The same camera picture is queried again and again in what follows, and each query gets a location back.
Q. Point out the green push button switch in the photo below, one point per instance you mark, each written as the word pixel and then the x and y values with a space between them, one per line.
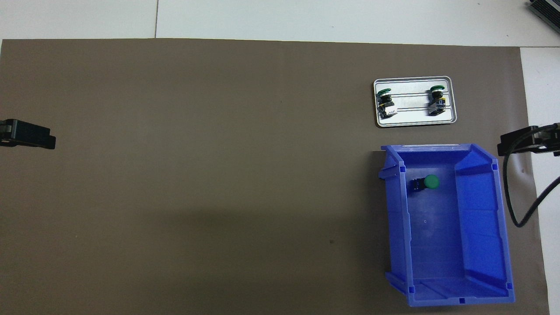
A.
pixel 432 181
pixel 386 105
pixel 436 103

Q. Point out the silver metal tray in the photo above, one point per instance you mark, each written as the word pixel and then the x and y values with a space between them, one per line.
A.
pixel 413 118

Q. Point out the grey ribbed device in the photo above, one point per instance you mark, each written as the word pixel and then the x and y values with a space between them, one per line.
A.
pixel 549 11

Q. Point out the blue plastic storage bin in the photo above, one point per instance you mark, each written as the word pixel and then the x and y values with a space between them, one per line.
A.
pixel 437 245

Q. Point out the brown table mat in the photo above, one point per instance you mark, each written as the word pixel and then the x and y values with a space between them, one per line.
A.
pixel 262 109

